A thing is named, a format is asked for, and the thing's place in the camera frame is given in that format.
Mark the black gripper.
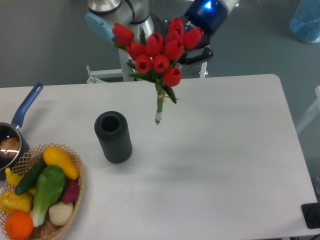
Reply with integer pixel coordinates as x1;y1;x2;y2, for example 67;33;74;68
160;0;228;66

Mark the red tulip bouquet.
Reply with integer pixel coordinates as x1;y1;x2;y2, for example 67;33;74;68
111;17;204;125

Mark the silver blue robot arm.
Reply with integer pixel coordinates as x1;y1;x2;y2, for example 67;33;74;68
85;0;238;65

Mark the dark grey ribbed vase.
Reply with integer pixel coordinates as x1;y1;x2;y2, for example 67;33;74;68
94;111;133;164

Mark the blue plastic bag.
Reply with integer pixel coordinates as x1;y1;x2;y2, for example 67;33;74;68
289;0;320;43

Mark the yellow squash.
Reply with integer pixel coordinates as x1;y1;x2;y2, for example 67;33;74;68
43;146;80;180

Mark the green bok choy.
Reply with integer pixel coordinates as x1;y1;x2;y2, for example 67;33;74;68
29;165;66;228

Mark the brown bread bun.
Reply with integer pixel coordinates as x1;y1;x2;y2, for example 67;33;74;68
0;137;20;159

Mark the dark green cucumber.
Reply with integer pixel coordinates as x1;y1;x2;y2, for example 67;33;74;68
15;158;47;195

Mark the black device at edge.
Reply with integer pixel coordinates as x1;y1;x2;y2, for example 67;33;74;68
301;202;320;229

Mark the white garlic bulb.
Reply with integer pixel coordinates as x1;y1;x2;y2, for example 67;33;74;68
49;202;73;226

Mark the yellow banana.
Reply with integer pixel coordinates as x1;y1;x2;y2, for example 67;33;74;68
4;167;36;196

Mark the woven wicker basket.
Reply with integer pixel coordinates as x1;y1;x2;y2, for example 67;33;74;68
0;143;85;240

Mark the yellow bell pepper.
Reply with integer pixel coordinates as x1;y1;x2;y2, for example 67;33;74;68
0;190;33;215

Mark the orange fruit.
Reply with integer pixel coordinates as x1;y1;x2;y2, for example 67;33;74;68
4;211;33;240

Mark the white bolt post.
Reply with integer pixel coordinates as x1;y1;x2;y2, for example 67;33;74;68
199;61;208;78

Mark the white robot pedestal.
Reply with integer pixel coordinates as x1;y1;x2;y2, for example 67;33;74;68
118;49;138;82

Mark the white metal base frame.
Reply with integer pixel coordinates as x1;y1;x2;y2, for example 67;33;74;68
86;65;124;84

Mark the white frame at right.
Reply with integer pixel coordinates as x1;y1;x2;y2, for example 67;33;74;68
295;85;320;135

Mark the blue handled saucepan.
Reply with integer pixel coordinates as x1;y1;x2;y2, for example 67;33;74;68
0;83;44;181

